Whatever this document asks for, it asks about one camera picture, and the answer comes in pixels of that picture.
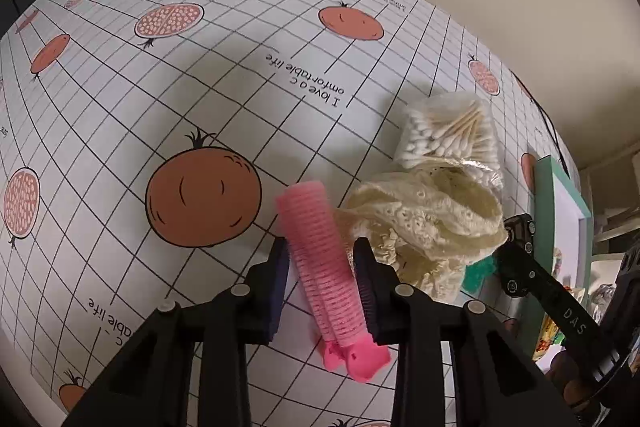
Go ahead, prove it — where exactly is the cotton swab bag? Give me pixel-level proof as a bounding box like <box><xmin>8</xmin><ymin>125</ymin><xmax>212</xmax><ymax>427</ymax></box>
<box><xmin>394</xmin><ymin>92</ymin><xmax>503</xmax><ymax>191</ymax></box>

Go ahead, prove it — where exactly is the yellow snack packet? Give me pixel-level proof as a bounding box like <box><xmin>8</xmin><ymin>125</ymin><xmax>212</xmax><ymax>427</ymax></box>
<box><xmin>533</xmin><ymin>314</ymin><xmax>564</xmax><ymax>362</ymax></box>

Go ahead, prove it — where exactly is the pink hair roller clip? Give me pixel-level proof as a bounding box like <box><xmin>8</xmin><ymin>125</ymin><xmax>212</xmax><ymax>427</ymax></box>
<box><xmin>277</xmin><ymin>181</ymin><xmax>390</xmax><ymax>383</ymax></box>

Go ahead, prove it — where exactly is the white shelf unit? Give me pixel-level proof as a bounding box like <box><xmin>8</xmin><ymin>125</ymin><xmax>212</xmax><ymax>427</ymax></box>
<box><xmin>579</xmin><ymin>144</ymin><xmax>639</xmax><ymax>256</ymax></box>

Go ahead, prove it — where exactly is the pomegranate grid tablecloth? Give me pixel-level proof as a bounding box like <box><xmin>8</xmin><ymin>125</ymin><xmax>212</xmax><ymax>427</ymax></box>
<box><xmin>1</xmin><ymin>0</ymin><xmax>572</xmax><ymax>425</ymax></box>

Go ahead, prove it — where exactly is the cream lace cloth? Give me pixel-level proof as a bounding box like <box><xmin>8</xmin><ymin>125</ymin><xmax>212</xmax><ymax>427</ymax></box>
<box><xmin>334</xmin><ymin>167</ymin><xmax>508</xmax><ymax>303</ymax></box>

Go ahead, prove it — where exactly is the white teal-rimmed tray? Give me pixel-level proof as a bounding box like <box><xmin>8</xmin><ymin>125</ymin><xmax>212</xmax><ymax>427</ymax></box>
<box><xmin>511</xmin><ymin>156</ymin><xmax>593</xmax><ymax>358</ymax></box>

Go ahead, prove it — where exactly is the green ribbon bow clip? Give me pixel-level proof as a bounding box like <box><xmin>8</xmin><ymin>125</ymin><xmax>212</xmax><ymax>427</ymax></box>
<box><xmin>462</xmin><ymin>256</ymin><xmax>496</xmax><ymax>294</ymax></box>

